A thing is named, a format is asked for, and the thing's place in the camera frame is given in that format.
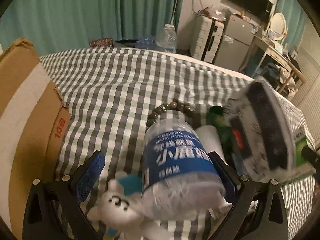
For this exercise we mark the brown patterned pouch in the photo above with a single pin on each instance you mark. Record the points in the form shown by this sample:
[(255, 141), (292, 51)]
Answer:
[(102, 42)]

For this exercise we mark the white plush toy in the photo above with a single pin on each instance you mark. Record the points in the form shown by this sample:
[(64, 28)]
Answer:
[(120, 210)]

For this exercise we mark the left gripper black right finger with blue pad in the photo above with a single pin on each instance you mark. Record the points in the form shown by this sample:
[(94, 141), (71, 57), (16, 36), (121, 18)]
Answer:
[(258, 209)]

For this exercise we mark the brown cardboard box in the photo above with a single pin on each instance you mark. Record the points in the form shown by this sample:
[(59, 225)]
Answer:
[(34, 119)]

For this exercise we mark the white dressing table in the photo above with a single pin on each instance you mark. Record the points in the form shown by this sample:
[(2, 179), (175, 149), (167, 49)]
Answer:
[(259, 43)]

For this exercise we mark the teal curtain left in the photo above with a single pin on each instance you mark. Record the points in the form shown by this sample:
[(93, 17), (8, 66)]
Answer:
[(57, 25)]

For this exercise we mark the black wall television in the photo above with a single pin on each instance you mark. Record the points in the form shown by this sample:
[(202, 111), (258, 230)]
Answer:
[(259, 8)]

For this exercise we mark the clear bag with black item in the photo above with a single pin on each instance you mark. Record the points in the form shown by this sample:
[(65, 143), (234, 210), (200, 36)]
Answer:
[(263, 145)]

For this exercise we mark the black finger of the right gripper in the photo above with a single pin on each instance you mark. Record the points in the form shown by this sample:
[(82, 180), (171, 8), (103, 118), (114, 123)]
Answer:
[(312, 157)]

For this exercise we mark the wooden chair with clothes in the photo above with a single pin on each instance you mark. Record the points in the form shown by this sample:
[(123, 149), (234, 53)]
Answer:
[(282, 80)]

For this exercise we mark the grey mini fridge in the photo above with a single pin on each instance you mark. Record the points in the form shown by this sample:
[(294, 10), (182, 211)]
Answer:
[(237, 37)]

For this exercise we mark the white suitcase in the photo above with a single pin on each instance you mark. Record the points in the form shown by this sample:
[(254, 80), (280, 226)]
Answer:
[(206, 38)]

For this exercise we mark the clear jar blue label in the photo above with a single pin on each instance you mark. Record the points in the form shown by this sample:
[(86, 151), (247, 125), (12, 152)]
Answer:
[(179, 179)]

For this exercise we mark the white oval vanity mirror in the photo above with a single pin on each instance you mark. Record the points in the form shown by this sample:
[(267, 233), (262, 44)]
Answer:
[(278, 26)]

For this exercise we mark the white tube bottle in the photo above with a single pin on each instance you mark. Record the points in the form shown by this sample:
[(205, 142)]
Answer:
[(210, 140)]

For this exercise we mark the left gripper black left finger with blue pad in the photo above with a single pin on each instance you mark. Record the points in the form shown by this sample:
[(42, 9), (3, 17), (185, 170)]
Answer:
[(40, 218)]

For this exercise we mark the teal curtain right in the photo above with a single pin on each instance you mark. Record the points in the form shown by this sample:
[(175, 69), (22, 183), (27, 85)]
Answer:
[(295, 18)]

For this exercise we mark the teal curtain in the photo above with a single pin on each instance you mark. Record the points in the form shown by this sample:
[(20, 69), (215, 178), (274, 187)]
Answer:
[(57, 25), (295, 18)]

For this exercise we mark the green snack packet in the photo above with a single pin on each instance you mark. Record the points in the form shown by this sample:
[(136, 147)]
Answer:
[(216, 118)]

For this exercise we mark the large clear water bottle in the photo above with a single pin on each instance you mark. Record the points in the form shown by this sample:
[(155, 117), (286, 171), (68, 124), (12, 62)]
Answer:
[(166, 39)]

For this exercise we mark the green white medicine box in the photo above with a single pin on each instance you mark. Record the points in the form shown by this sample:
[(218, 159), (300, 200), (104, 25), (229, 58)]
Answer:
[(302, 138)]

